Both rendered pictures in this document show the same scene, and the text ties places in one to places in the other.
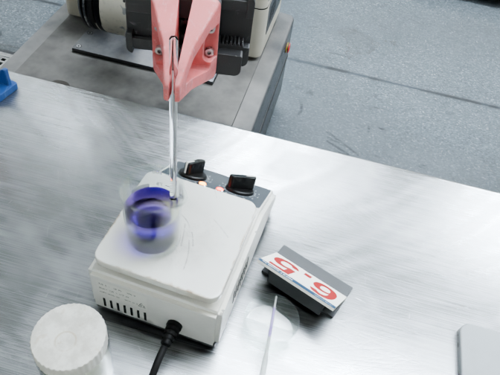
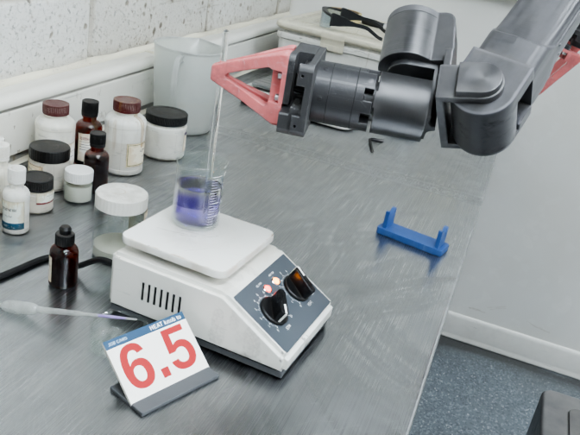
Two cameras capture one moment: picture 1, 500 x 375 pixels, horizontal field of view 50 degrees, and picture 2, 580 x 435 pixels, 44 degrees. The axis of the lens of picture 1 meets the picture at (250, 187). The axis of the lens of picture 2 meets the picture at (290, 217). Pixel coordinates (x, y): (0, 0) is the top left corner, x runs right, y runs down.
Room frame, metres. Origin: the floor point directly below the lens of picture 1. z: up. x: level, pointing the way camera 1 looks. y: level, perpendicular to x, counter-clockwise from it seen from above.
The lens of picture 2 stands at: (0.48, -0.59, 1.16)
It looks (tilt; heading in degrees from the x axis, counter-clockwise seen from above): 24 degrees down; 98
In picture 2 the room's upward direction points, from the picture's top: 10 degrees clockwise
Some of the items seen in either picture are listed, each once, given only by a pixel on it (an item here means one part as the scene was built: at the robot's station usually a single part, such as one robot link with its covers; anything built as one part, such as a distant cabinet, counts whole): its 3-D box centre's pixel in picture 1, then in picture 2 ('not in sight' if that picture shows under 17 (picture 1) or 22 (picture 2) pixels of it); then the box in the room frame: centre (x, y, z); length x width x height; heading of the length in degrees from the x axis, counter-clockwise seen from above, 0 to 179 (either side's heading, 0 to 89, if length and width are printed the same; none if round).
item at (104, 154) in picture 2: not in sight; (96, 161); (0.08, 0.28, 0.79); 0.03 x 0.03 x 0.08
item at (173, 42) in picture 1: (172, 146); (214, 132); (0.30, 0.06, 0.94); 0.01 x 0.01 x 0.20
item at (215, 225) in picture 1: (179, 231); (200, 236); (0.30, 0.06, 0.83); 0.12 x 0.12 x 0.01; 79
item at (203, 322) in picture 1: (189, 238); (217, 281); (0.33, 0.05, 0.79); 0.22 x 0.13 x 0.08; 169
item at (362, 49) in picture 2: not in sight; (350, 54); (0.29, 1.29, 0.82); 0.37 x 0.31 x 0.14; 80
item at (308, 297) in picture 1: (306, 275); (162, 360); (0.32, -0.07, 0.77); 0.09 x 0.06 x 0.04; 61
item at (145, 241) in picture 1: (155, 213); (196, 191); (0.29, 0.08, 0.87); 0.06 x 0.05 x 0.08; 68
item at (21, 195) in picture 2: not in sight; (15, 198); (0.06, 0.12, 0.79); 0.03 x 0.03 x 0.08
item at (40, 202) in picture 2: not in sight; (36, 192); (0.04, 0.19, 0.77); 0.04 x 0.04 x 0.04
